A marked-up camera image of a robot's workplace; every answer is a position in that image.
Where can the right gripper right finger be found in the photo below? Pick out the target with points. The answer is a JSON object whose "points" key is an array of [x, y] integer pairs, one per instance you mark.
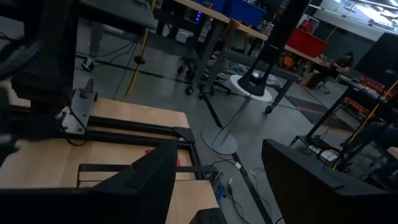
{"points": [[326, 202]]}

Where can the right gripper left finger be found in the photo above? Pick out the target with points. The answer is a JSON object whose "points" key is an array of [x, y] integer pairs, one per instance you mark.
{"points": [[109, 205]]}

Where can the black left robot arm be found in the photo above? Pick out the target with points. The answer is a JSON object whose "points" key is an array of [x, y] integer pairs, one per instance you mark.
{"points": [[46, 46]]}

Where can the red foil packet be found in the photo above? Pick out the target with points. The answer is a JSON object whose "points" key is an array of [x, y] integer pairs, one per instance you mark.
{"points": [[148, 152]]}

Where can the black metal cart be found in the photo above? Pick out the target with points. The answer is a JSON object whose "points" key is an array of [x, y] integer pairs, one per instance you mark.
{"points": [[328, 113]]}

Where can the grey disc floor stand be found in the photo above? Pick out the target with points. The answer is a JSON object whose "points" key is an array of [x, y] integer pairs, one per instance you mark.
{"points": [[219, 143]]}

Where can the person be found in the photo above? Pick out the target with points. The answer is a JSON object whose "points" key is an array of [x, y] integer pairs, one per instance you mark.
{"points": [[343, 63]]}

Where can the black monitor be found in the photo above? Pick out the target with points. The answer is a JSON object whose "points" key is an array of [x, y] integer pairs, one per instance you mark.
{"points": [[379, 59]]}

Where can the red storage bin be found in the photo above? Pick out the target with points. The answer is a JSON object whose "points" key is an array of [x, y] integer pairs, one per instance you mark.
{"points": [[306, 43]]}

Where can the black pillar on white disc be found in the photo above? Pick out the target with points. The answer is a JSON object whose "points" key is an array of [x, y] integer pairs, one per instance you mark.
{"points": [[273, 40]]}

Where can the wooden workbench grey legs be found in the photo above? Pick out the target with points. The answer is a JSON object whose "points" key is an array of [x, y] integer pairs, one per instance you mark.
{"points": [[208, 53]]}

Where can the dark desk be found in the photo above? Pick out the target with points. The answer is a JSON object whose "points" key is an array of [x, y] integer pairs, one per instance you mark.
{"points": [[124, 14]]}

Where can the blue storage bin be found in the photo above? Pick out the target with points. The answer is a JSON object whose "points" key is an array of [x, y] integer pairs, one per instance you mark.
{"points": [[245, 12]]}

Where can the black aluminium table frame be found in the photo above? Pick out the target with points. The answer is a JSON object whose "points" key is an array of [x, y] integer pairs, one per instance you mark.
{"points": [[133, 126]]}

